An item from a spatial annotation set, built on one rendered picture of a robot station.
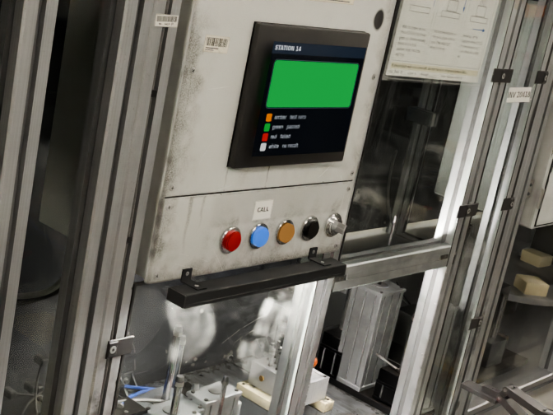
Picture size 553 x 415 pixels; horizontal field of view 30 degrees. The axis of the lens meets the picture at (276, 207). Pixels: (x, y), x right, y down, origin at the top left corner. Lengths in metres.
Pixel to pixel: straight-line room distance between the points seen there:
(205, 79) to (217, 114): 0.06
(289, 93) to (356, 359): 0.97
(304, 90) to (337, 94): 0.08
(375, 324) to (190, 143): 0.99
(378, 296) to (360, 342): 0.12
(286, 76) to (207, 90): 0.13
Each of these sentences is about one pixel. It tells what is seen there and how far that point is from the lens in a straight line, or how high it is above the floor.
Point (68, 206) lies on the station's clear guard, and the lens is 1.29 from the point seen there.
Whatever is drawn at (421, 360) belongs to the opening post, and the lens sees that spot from 2.11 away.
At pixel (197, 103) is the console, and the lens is 1.34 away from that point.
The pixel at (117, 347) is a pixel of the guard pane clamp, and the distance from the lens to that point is 1.41.
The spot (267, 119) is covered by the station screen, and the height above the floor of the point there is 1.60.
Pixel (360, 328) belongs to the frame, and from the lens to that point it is 2.26.
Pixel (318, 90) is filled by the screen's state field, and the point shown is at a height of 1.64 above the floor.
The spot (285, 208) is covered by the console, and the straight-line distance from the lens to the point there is 1.54.
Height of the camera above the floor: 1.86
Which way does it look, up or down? 15 degrees down
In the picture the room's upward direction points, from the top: 12 degrees clockwise
